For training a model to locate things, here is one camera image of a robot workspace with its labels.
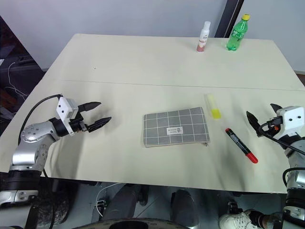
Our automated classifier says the white and pink spray bottle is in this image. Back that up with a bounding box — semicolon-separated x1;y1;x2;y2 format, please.
196;21;212;54

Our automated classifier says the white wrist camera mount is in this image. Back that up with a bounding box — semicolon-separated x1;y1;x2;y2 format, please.
276;105;305;139
56;96;80;136

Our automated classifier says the white cord on dark furniture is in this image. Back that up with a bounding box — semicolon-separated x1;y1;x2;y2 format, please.
6;61;29;101

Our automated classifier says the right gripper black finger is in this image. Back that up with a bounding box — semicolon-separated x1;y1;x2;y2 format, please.
270;103;283;118
246;110;263;138

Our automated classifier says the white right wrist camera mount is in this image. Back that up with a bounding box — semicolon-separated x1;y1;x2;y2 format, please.
276;105;305;139

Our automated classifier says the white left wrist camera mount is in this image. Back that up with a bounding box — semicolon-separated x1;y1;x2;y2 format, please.
56;96;80;136

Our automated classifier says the grey checked pencil pouch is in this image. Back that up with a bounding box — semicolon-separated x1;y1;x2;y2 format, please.
142;106;211;148

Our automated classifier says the red and black marker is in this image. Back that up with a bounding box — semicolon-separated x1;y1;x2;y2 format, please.
224;127;259;165

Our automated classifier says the green plastic bottle yellow cap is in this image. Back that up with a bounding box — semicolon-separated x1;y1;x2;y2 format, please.
225;14;251;52

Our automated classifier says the thin white cable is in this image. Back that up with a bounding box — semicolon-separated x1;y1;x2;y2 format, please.
94;183;124;217

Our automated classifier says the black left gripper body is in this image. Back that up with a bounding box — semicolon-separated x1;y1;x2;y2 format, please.
69;109;91;134

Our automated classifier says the white sneaker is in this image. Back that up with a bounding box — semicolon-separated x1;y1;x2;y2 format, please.
218;209;254;229

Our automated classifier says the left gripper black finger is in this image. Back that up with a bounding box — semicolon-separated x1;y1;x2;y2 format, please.
86;116;112;133
79;101;102;112

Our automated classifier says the yellow highlighter pen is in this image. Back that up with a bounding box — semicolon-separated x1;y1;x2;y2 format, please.
204;93;223;120

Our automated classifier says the dark rounded shape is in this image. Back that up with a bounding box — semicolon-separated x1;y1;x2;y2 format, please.
101;183;150;225

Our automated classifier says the black metal post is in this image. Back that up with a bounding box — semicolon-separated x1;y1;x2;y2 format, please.
214;0;245;39

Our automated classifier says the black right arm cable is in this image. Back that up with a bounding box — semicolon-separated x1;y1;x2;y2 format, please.
258;120;305;189

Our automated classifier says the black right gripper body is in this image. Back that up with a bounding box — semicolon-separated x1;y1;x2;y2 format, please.
260;116;284;139

